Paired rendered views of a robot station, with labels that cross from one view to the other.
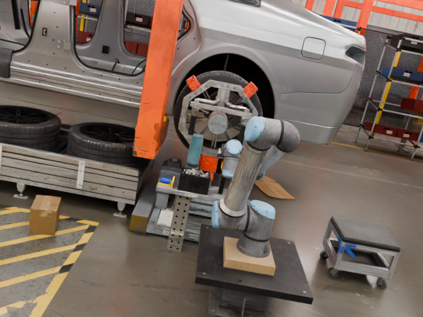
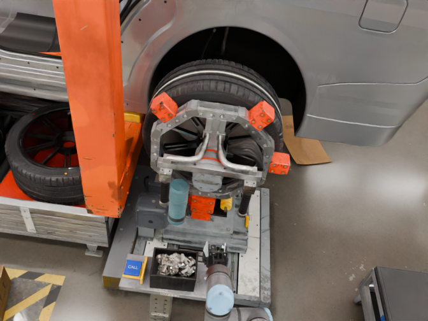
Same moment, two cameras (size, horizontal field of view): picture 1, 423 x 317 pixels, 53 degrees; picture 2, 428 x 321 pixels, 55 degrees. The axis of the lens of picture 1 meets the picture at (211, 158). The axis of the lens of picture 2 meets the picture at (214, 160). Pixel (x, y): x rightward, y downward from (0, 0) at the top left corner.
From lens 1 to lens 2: 1.84 m
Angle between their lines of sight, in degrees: 28
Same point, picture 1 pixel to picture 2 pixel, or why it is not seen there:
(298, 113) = (343, 111)
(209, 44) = (193, 13)
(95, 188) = (53, 232)
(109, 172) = (65, 218)
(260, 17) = not seen: outside the picture
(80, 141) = (19, 172)
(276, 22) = not seen: outside the picture
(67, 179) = (13, 223)
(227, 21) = not seen: outside the picture
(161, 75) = (100, 123)
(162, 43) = (88, 78)
